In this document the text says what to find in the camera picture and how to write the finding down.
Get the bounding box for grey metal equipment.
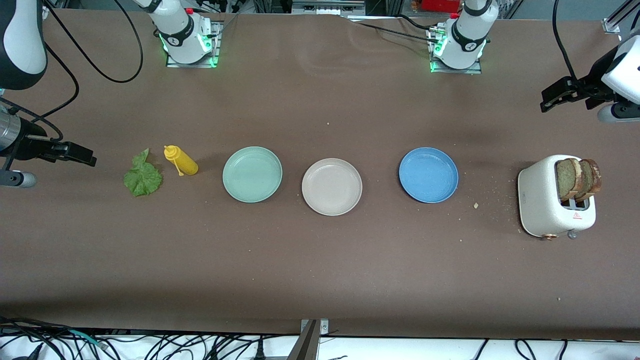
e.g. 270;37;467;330
291;0;367;16

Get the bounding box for aluminium frame profile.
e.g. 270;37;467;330
602;0;640;35

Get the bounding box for mint green plate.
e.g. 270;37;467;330
222;146;283;204

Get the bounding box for metal table bracket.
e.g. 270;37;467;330
286;318;330;360

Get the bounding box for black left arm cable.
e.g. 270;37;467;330
551;0;581;83

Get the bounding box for teal floor cable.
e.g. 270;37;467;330
67;327;108;349

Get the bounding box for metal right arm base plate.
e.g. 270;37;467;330
165;20;222;69

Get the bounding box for black base power cable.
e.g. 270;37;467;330
345;14;442;45

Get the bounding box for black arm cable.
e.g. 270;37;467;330
551;0;581;83
0;0;144;173

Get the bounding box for blue plate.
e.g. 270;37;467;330
398;147;459;204

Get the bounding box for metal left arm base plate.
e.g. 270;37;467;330
429;27;483;75

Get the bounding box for beige plate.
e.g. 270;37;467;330
301;158;363;217

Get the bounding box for white toaster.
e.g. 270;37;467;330
517;154;597;241

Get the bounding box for red box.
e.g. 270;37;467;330
420;0;461;13

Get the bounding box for yellow mustard squeeze bottle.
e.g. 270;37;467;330
163;145;199;177

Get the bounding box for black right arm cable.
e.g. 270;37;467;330
0;0;144;173

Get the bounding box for tangled black floor cables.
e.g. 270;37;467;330
0;316;301;360

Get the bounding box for brown bread slice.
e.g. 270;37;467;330
575;159;603;202
555;158;584;202

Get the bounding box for green lettuce leaf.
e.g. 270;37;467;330
123;148;164;197

